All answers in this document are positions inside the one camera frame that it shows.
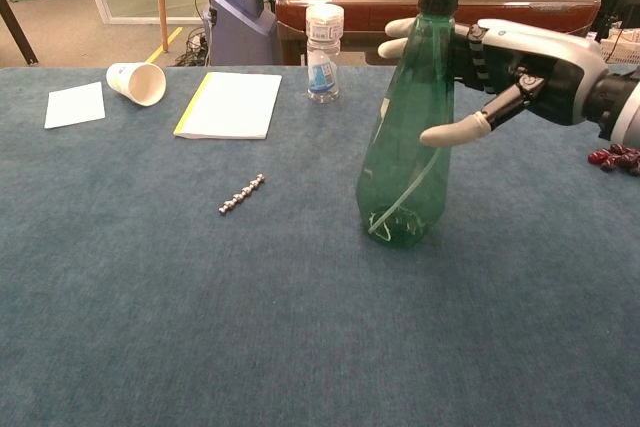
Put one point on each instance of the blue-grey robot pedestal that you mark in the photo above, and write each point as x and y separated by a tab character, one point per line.
240	32

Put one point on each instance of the clear jar white lid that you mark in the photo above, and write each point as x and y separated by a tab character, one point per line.
324	72

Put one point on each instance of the brown mahjong table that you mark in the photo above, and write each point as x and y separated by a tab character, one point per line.
360	12

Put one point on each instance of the green transparent spray bottle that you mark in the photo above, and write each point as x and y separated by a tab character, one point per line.
405	147

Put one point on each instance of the white paper cup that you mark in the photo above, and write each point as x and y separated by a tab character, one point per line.
135	82

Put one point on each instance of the white plastic crate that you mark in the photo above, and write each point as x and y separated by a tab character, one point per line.
625	49

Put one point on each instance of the black tripod stand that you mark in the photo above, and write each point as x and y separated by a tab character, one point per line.
611	9

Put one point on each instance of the blue table cloth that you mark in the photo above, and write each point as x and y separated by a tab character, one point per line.
150	297

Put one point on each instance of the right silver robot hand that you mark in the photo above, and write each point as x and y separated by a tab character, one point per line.
550	67

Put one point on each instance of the white notepad yellow spine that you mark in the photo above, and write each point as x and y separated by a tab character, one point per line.
230	104

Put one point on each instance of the white paper card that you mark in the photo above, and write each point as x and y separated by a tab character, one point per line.
75	104

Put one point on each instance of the dark slanted pole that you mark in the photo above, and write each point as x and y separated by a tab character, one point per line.
20	34

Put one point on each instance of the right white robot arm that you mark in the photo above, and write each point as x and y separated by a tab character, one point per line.
625	107

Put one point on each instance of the red grape bunch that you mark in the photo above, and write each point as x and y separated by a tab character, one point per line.
612	159

